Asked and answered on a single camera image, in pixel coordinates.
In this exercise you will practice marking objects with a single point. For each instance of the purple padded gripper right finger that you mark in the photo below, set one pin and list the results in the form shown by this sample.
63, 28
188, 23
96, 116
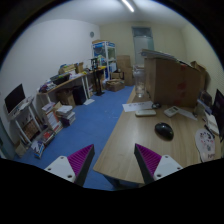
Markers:
154, 166

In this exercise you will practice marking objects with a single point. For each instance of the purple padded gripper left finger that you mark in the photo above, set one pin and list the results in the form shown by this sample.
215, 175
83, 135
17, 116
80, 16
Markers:
73, 168

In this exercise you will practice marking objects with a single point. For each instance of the black computer mouse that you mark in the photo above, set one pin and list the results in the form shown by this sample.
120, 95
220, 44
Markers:
164, 130

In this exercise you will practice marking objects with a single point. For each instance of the white flat remote device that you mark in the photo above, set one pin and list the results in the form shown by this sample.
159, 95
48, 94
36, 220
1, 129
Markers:
141, 113

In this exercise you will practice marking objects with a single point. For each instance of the stacked books pile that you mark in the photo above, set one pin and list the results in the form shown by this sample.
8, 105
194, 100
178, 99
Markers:
66, 114

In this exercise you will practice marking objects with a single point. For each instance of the white patterned hand fan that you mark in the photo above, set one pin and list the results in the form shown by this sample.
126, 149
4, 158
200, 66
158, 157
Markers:
205, 144

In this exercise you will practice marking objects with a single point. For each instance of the small black round object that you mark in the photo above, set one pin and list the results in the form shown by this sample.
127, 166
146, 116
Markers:
156, 105

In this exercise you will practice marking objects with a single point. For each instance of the white paper sheet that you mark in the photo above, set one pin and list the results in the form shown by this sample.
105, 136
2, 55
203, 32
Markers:
137, 106

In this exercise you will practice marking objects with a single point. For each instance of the black computer tower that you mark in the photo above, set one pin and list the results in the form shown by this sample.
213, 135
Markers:
79, 95

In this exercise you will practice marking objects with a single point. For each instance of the white shelving rack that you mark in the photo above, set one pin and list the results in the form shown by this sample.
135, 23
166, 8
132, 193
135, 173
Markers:
24, 117

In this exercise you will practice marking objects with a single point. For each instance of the long wooden side desk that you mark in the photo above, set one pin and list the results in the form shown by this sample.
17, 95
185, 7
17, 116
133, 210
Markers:
83, 76

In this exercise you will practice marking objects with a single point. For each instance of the large brown cardboard box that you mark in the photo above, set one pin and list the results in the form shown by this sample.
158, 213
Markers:
172, 83

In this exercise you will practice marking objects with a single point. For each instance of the cardboard box on floor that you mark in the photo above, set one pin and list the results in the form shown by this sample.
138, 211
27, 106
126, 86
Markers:
114, 85

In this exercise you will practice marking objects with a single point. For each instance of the black monitor right edge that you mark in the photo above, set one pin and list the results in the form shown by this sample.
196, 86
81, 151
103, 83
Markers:
218, 112

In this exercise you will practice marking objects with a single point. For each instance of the black monitor on shelf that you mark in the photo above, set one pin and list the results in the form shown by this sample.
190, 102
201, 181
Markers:
14, 98

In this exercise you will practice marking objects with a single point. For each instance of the clear glass jar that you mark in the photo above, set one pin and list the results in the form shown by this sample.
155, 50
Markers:
140, 80

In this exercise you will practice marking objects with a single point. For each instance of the stacked cardboard boxes corner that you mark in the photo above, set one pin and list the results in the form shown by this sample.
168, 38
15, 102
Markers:
124, 66

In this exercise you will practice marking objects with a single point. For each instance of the grey door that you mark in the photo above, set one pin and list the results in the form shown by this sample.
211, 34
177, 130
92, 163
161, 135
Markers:
143, 39

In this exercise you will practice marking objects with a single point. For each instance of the ceiling fluorescent light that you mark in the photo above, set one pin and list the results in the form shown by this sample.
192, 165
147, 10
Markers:
128, 5

